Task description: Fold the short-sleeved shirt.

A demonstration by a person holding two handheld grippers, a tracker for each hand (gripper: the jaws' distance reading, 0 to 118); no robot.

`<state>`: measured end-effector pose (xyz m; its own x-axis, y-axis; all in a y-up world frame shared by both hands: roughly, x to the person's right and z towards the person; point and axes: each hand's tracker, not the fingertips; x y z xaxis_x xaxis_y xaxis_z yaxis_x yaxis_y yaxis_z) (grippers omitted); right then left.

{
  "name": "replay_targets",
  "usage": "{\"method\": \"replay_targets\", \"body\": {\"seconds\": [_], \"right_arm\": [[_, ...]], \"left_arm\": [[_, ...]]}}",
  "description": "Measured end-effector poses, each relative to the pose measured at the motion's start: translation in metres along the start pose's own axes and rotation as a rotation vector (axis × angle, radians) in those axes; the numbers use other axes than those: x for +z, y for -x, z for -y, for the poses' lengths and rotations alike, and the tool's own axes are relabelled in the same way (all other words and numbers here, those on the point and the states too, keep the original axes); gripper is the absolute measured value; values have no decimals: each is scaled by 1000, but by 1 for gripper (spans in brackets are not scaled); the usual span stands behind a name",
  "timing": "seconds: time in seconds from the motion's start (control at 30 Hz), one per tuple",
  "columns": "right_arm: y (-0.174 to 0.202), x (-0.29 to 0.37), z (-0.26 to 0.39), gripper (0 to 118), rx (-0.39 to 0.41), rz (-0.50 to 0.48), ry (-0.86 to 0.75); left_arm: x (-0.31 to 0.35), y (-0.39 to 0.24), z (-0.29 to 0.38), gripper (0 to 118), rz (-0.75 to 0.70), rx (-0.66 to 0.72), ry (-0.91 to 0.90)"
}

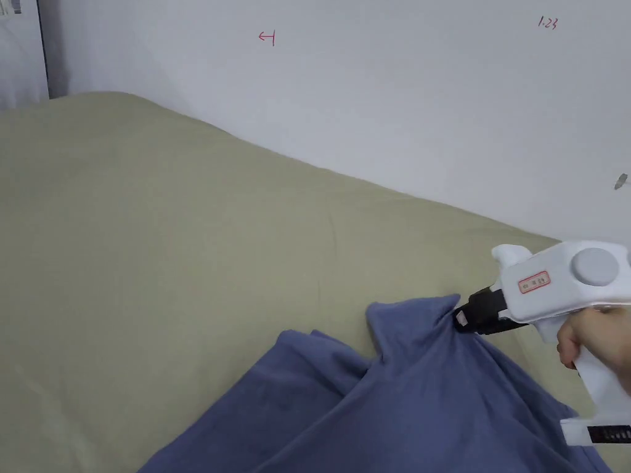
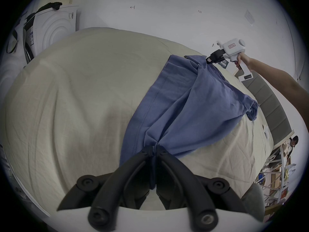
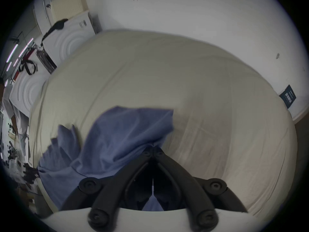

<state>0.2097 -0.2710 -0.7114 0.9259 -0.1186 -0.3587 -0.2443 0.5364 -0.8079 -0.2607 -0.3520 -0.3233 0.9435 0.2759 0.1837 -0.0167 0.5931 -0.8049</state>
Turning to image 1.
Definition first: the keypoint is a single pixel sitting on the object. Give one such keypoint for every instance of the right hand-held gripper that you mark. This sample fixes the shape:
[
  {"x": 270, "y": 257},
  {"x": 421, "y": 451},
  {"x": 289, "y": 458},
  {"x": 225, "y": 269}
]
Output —
[{"x": 557, "y": 281}]

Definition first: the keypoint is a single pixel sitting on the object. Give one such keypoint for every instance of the blue shirt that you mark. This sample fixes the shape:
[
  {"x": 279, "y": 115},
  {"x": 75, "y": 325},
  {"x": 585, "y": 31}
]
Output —
[{"x": 419, "y": 394}]

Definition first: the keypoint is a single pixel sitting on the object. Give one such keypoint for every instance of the person's right hand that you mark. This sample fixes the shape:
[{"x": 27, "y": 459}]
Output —
[{"x": 599, "y": 340}]

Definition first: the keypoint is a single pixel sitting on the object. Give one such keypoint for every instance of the bed with pale green sheet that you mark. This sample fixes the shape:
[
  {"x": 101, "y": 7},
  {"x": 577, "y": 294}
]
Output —
[{"x": 148, "y": 236}]

